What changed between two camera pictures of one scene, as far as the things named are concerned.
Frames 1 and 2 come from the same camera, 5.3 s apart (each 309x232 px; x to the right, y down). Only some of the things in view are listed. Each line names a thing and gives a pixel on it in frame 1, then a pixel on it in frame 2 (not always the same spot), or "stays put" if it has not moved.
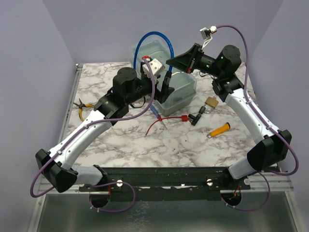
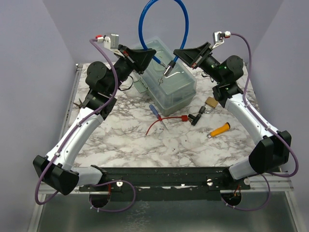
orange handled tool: (227, 126) stays put
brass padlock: (212, 102) stays put
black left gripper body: (145, 80) -> (124, 66)
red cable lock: (184, 118) stays put
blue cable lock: (168, 76) -> (173, 63)
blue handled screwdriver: (158, 116) stays put
